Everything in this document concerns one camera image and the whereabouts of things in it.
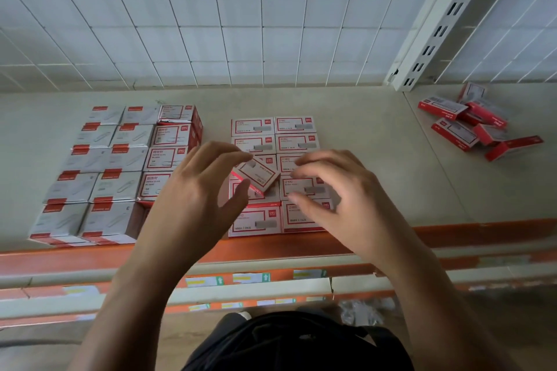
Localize person's left hand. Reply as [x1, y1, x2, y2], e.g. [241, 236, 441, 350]
[133, 140, 254, 275]

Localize person's right hand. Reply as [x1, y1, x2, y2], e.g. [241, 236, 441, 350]
[286, 149, 437, 275]

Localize person's left forearm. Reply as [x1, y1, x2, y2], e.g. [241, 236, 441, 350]
[67, 250, 194, 371]

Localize person's right forearm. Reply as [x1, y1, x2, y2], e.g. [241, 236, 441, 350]
[377, 252, 520, 371]

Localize small red-framed staple carton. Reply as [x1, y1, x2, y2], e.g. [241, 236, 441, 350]
[231, 157, 281, 198]

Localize grid of red-framed staple boxes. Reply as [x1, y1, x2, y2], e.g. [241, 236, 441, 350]
[227, 115, 337, 238]

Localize shelf edge price labels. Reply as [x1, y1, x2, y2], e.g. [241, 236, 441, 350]
[61, 269, 328, 313]

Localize stack of red-framed staple boxes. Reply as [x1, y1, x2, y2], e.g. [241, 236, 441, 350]
[137, 104, 204, 211]

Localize crumpled clear plastic wrap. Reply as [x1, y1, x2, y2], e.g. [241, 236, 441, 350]
[339, 298, 397, 327]

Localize person's black clothing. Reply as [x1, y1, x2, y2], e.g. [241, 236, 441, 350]
[180, 310, 415, 371]

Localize stack of white clip boxes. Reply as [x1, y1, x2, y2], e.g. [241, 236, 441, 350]
[28, 105, 162, 248]

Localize pile of loose red boxes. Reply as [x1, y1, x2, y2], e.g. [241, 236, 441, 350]
[417, 81, 545, 163]

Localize white slotted shelf upright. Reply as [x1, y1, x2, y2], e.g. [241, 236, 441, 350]
[385, 0, 506, 92]

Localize orange shelf front rail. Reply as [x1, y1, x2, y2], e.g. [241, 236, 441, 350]
[0, 218, 557, 290]

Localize orange shelf rail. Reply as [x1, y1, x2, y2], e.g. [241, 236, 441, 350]
[0, 268, 557, 329]
[0, 218, 557, 290]

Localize large white wire grid panel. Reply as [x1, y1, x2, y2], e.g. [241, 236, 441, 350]
[0, 0, 438, 91]

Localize orange lower shelf rail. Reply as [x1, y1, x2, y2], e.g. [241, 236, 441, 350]
[0, 268, 557, 329]

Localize narrow white wire grid panel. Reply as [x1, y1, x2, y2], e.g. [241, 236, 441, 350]
[435, 0, 557, 85]

